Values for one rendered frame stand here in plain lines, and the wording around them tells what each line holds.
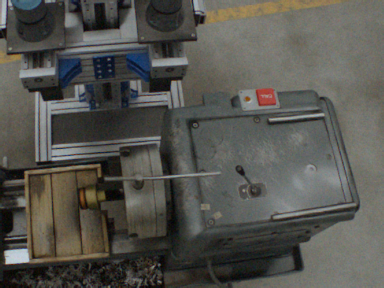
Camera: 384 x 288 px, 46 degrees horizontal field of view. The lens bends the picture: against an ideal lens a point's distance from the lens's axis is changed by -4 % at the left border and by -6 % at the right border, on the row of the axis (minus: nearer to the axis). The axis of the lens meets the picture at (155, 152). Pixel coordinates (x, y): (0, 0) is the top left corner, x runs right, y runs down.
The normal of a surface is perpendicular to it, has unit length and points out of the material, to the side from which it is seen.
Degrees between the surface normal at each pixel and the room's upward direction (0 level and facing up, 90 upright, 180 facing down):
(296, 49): 0
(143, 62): 0
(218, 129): 0
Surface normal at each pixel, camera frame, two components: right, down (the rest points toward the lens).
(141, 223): 0.13, 0.58
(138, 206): 0.10, 0.18
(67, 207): 0.04, -0.36
